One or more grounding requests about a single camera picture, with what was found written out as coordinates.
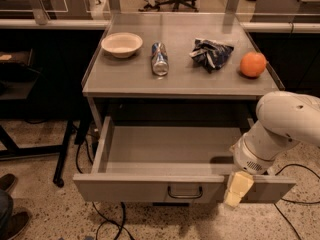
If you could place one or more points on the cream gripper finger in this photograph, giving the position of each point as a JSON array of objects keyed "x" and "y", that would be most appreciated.
[{"x": 238, "y": 185}]

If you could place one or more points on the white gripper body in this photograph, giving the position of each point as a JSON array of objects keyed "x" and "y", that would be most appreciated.
[{"x": 250, "y": 160}]

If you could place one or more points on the grey top drawer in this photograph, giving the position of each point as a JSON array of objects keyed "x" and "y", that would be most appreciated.
[{"x": 159, "y": 164}]

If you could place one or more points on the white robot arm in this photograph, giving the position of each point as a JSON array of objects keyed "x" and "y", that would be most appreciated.
[{"x": 283, "y": 120}]

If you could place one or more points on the grey drawer cabinet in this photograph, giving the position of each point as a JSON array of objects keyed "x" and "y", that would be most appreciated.
[{"x": 108, "y": 77}]

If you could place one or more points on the orange fruit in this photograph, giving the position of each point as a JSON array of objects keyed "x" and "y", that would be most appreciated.
[{"x": 253, "y": 64}]

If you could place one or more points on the blue crumpled chip bag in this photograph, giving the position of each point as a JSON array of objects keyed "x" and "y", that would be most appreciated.
[{"x": 210, "y": 54}]

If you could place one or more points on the silver blue soda can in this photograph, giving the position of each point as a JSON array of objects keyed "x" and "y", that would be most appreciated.
[{"x": 159, "y": 59}]

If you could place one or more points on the white paper bowl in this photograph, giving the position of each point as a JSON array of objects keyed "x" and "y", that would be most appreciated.
[{"x": 122, "y": 44}]

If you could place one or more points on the dark shoe lower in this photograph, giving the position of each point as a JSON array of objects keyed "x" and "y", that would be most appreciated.
[{"x": 17, "y": 224}]

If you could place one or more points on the dark shoe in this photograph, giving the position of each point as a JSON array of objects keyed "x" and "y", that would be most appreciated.
[
  {"x": 17, "y": 224},
  {"x": 7, "y": 181}
]

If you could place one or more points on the dark shoe upper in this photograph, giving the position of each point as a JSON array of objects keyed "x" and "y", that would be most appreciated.
[{"x": 7, "y": 181}]

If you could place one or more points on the white horizontal rail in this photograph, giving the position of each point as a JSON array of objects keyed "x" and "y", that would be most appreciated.
[{"x": 308, "y": 28}]

